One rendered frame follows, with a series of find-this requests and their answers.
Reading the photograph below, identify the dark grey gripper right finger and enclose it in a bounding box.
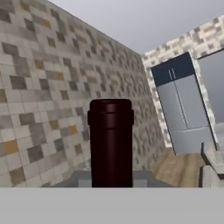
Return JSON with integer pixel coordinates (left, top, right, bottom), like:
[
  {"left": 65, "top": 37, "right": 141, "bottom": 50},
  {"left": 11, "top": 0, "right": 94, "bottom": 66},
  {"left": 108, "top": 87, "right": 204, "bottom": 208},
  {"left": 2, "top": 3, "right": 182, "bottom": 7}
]
[{"left": 132, "top": 170, "right": 177, "bottom": 188}]

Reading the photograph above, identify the dark red wine bottle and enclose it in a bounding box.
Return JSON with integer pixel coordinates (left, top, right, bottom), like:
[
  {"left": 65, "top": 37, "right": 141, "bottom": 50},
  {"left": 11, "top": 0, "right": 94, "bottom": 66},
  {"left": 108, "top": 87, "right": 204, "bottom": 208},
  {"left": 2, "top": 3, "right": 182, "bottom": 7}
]
[{"left": 87, "top": 98, "right": 135, "bottom": 188}]

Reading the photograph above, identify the navy blue cupboard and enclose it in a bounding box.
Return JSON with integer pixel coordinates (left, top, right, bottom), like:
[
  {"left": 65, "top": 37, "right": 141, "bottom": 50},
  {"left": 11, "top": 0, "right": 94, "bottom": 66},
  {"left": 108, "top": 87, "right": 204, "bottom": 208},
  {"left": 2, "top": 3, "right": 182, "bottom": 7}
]
[{"left": 150, "top": 52, "right": 196, "bottom": 88}]

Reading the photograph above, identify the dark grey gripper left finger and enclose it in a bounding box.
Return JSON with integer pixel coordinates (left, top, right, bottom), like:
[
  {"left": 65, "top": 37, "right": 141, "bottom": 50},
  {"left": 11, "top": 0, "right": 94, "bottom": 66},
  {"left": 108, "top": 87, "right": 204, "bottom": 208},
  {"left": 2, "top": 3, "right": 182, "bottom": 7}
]
[{"left": 43, "top": 170, "right": 93, "bottom": 188}]

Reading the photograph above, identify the silver fridge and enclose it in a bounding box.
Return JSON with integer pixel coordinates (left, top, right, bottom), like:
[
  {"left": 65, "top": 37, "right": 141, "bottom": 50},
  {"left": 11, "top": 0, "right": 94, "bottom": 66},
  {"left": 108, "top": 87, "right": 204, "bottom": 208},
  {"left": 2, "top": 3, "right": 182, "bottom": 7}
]
[{"left": 156, "top": 73, "right": 219, "bottom": 156}]

